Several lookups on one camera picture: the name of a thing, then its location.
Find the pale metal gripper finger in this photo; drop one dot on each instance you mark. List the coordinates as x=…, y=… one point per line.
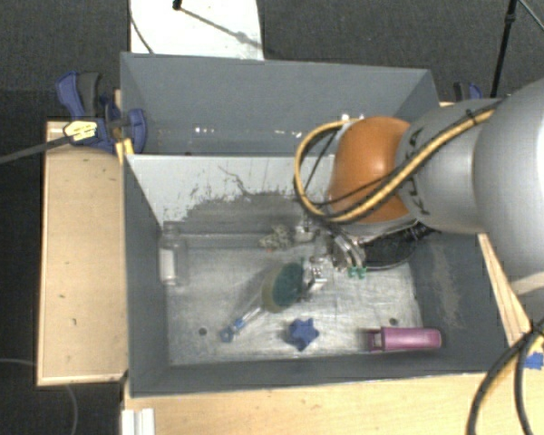
x=316, y=285
x=316, y=264

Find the camouflage cloth lump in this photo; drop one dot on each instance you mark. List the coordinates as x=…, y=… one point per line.
x=277, y=237

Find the blue star-shaped toy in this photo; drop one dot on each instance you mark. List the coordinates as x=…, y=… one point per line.
x=303, y=332

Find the black round dish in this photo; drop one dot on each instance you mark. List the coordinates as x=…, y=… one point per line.
x=390, y=252

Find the purple cylinder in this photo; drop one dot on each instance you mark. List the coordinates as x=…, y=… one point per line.
x=408, y=339

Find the grey metal bin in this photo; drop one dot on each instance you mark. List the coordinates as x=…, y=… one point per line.
x=217, y=102

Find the pale wood board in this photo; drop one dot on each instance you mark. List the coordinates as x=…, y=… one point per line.
x=81, y=252

